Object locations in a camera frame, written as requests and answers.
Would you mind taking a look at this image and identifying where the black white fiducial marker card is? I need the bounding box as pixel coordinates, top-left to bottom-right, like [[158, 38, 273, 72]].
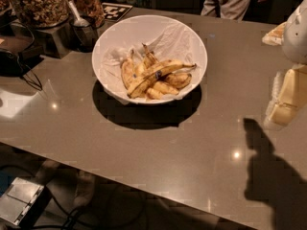
[[102, 2, 132, 22]]

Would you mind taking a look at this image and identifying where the white paper bowl liner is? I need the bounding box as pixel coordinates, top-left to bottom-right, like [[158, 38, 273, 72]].
[[95, 24, 206, 104]]

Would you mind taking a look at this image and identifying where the metal stand block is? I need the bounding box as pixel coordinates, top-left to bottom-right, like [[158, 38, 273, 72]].
[[9, 17, 78, 59]]

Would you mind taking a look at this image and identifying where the bottom small banana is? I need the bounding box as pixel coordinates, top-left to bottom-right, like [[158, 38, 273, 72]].
[[146, 88, 163, 100]]

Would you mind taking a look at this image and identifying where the small glass granola jar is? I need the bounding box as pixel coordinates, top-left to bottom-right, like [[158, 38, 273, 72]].
[[74, 0, 105, 28]]

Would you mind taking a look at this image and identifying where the black device with cable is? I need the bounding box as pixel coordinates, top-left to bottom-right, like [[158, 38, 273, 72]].
[[0, 21, 44, 91]]

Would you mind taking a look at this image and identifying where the lower middle banana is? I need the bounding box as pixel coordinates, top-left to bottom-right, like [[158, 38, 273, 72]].
[[153, 81, 178, 95]]

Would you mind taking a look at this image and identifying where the right small banana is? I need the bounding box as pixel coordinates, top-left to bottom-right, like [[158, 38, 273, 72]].
[[164, 72, 192, 89]]

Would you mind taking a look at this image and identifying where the left upright banana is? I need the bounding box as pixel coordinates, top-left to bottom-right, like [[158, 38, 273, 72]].
[[121, 50, 134, 88]]

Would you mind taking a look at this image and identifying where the black floor cable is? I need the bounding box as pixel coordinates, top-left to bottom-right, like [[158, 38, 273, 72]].
[[0, 165, 148, 230]]

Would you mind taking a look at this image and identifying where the back thin banana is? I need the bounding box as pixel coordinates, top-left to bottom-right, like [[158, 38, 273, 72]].
[[134, 44, 158, 76]]

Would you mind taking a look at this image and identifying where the white bowl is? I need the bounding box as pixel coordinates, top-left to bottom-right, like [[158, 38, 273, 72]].
[[92, 15, 207, 104]]

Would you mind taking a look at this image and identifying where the small banana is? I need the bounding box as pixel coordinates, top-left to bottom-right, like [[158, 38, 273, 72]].
[[164, 72, 192, 89], [146, 88, 163, 100]]

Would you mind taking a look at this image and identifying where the silver box on floor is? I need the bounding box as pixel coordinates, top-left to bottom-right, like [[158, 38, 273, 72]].
[[0, 177, 51, 230]]

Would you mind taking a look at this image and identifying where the dark cup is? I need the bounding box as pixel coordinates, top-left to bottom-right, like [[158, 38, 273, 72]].
[[69, 15, 98, 53]]

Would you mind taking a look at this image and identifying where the large glass nut jar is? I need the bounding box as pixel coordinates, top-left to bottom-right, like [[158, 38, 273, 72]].
[[11, 0, 69, 29]]

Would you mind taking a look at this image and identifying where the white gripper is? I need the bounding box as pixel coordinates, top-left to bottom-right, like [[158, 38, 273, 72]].
[[262, 0, 307, 130]]

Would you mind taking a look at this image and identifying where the white plastic spoon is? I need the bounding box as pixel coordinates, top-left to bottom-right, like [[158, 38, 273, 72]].
[[66, 0, 89, 27]]

